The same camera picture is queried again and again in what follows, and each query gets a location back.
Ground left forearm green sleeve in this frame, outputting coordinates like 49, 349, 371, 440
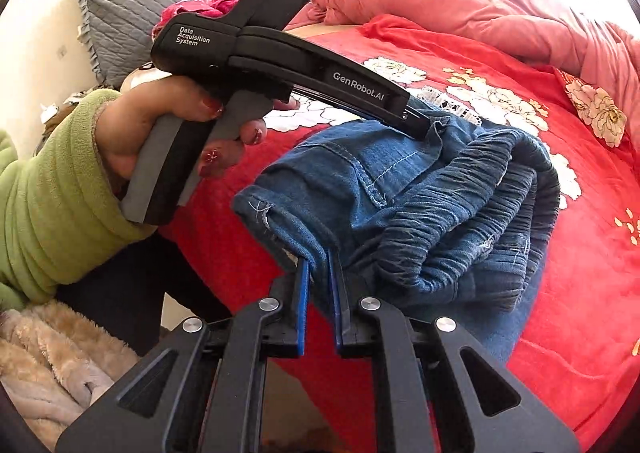
1, 89, 155, 310

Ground beige fluffy blanket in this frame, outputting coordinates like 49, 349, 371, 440
1, 300, 139, 451

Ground blue denim lace-trimmed pants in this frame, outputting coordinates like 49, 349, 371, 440
232, 102, 560, 361

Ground pink quilted comforter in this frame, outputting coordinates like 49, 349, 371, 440
288, 0, 639, 117

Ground left hand red nails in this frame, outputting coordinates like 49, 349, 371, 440
94, 76, 267, 191

